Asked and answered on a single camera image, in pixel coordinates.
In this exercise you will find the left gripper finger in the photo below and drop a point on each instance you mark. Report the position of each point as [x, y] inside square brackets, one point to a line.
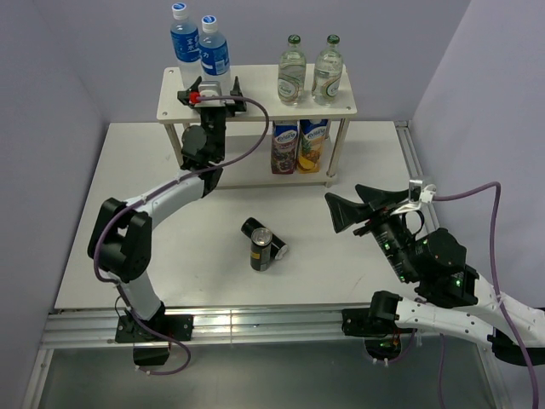
[237, 102]
[189, 97]

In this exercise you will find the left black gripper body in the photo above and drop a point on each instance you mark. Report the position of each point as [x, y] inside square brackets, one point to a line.
[215, 123]

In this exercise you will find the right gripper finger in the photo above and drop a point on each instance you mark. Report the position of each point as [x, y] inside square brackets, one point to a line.
[345, 213]
[380, 199]

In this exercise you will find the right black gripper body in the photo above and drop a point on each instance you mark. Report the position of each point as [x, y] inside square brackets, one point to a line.
[392, 236]

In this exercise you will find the blue-label water bottle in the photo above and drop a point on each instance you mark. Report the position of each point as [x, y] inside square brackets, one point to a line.
[214, 54]
[184, 36]

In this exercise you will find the clear glass bottle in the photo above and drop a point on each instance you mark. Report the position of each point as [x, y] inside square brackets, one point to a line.
[327, 72]
[292, 68]

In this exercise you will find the black yellow can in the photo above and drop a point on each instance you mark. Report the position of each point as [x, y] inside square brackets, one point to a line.
[278, 247]
[260, 249]

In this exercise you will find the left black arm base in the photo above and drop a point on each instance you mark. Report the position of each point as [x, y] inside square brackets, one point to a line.
[129, 331]

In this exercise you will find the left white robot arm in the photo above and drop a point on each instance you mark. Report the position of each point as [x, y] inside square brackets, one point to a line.
[120, 246]

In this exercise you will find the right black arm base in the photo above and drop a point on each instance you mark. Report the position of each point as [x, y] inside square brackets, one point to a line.
[384, 342]

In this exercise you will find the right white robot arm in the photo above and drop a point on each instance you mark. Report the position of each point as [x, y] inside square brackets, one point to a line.
[454, 298]

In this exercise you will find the white two-tier shelf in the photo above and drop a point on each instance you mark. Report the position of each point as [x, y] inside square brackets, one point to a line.
[259, 82]

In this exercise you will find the purple grape juice carton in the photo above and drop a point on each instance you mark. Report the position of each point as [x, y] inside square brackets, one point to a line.
[284, 144]

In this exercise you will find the yellow pineapple juice carton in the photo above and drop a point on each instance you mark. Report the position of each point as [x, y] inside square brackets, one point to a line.
[311, 144]

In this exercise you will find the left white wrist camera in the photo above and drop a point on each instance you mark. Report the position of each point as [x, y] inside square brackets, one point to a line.
[210, 92]

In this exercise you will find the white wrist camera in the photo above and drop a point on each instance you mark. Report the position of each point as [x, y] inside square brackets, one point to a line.
[421, 191]
[210, 92]

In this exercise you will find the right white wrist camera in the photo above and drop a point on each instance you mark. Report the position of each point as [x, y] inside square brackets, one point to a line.
[421, 191]

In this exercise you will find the aluminium right rail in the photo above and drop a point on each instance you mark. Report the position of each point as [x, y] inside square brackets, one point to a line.
[431, 221]

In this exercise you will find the aluminium rail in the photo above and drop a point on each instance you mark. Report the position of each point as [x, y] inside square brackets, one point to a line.
[277, 324]
[431, 221]

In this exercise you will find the aluminium front rail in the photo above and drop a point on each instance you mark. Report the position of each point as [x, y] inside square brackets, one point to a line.
[277, 324]

